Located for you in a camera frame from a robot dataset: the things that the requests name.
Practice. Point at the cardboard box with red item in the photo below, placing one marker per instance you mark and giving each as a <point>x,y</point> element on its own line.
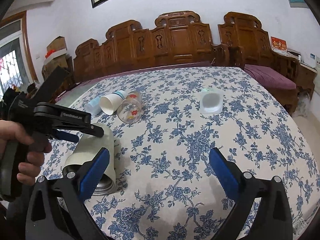
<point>57,56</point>

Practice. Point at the wooden side table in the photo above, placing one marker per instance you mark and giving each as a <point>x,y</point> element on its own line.
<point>302,75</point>

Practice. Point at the person's left hand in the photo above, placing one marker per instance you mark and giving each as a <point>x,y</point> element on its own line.
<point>28,171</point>

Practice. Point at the purple armchair cushion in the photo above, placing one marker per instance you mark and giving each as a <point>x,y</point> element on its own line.
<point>269,78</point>

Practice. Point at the blue floral tablecloth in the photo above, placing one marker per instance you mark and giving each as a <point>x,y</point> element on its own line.
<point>165,188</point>

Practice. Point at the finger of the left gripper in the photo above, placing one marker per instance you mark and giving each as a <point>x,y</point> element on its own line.
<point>61,135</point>
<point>83,127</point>

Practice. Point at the clear glass with red print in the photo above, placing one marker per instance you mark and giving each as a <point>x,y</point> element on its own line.
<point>130,110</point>

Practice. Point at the red box on side table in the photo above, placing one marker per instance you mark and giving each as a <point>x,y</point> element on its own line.
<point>278,45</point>

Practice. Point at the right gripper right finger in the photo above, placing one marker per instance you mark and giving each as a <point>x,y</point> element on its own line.
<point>273,219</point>

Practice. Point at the white paper cup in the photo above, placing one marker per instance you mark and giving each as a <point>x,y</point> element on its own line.
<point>111,102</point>

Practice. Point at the small green white cup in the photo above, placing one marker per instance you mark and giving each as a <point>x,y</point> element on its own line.
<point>211,101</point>

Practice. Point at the green wall sign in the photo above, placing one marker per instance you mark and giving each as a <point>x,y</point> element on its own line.
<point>297,4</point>

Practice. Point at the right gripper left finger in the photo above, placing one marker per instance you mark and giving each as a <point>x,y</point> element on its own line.
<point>56,208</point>

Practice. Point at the light blue plastic cup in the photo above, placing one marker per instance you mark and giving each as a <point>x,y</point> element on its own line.
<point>93,106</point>

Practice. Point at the carved wooden armchair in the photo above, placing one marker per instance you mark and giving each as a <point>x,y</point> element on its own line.
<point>249,43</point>

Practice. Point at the carved wooden sofa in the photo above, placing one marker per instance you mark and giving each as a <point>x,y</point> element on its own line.
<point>178,38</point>

